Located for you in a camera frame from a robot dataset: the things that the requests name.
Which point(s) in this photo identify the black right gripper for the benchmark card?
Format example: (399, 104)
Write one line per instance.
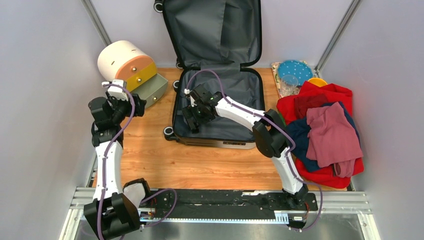
(189, 112)

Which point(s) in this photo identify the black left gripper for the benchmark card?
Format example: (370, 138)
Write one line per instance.
(139, 106)

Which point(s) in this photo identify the cream mini drawer cabinet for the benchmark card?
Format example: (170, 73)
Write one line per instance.
(122, 60)

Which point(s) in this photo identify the astronaut print suitcase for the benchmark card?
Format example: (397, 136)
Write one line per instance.
(216, 43)

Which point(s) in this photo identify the navy blue garment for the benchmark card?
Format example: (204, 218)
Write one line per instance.
(299, 130)

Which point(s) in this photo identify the dark red garment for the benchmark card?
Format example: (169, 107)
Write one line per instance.
(305, 102)

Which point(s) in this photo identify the pink ribbed garment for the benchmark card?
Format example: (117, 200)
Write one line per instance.
(333, 141)

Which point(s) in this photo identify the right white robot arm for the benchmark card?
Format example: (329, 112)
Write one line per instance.
(267, 127)

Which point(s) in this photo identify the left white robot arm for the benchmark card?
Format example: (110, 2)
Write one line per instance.
(113, 211)

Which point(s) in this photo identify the floral placemat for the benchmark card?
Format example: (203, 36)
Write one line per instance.
(278, 81)

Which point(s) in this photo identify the clear plastic cup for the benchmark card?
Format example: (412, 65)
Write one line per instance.
(289, 85)

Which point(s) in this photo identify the teal dotted plate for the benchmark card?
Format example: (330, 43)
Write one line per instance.
(295, 69)

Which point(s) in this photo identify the orange bowl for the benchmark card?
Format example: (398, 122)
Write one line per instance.
(319, 82)

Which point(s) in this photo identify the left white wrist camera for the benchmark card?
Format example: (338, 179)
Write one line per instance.
(117, 89)

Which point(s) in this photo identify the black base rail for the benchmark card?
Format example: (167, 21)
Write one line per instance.
(220, 205)

